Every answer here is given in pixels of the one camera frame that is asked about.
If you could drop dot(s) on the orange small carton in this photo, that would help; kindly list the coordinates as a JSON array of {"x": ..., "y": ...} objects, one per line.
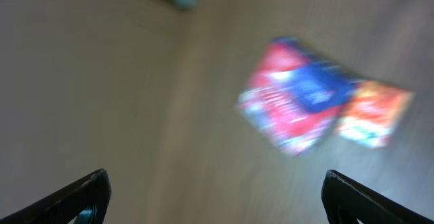
[{"x": 373, "y": 112}]

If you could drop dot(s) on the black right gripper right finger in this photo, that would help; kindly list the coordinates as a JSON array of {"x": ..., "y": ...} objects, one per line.
[{"x": 347, "y": 201}]

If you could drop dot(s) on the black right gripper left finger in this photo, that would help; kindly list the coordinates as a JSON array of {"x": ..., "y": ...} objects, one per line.
[{"x": 83, "y": 201}]

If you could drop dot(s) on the red Carefree liner pack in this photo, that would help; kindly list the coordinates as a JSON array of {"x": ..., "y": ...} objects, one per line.
[{"x": 294, "y": 96}]

